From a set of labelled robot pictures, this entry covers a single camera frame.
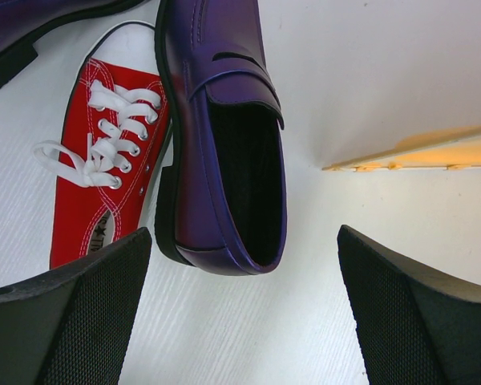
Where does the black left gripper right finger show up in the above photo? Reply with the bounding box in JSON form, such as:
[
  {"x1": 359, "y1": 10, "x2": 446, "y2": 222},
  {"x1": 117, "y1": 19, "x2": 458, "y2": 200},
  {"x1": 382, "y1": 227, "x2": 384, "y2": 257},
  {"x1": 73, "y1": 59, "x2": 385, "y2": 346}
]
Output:
[{"x1": 338, "y1": 225, "x2": 481, "y2": 384}]

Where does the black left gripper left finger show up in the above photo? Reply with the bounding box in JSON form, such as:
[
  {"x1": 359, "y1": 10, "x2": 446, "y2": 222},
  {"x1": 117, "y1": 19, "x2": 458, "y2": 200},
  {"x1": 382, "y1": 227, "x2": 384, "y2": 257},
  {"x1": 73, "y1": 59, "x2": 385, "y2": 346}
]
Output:
[{"x1": 0, "y1": 228, "x2": 152, "y2": 384}]

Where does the yellow cabinet door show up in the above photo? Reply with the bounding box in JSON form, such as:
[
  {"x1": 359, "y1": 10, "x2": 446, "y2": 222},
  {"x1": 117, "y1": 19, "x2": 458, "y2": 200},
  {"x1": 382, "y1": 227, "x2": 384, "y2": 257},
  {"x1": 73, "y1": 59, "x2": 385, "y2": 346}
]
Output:
[{"x1": 323, "y1": 126, "x2": 481, "y2": 172}]

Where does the red sneaker front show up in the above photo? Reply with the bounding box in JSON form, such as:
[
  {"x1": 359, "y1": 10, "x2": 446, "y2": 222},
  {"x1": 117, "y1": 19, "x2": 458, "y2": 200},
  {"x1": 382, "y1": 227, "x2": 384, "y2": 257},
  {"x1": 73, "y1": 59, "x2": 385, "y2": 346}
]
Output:
[{"x1": 33, "y1": 21, "x2": 170, "y2": 268}]

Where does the purple loafer inner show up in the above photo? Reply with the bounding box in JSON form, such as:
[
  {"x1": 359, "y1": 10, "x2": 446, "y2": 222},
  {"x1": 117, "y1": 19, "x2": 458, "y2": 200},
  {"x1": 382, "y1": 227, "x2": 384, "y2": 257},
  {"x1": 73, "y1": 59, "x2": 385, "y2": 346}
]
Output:
[{"x1": 155, "y1": 1, "x2": 287, "y2": 276}]

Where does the purple loafer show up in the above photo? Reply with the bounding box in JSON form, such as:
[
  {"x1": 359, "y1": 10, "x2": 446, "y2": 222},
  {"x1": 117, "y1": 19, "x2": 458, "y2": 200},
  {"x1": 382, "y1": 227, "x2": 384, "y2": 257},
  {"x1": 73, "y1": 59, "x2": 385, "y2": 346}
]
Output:
[
  {"x1": 155, "y1": 1, "x2": 287, "y2": 276},
  {"x1": 0, "y1": 0, "x2": 141, "y2": 88}
]

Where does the purple loafer left outer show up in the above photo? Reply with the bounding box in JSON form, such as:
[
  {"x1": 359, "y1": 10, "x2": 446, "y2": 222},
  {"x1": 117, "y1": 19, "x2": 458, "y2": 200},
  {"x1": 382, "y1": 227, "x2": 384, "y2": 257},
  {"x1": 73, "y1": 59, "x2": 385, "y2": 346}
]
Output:
[{"x1": 0, "y1": 0, "x2": 141, "y2": 88}]

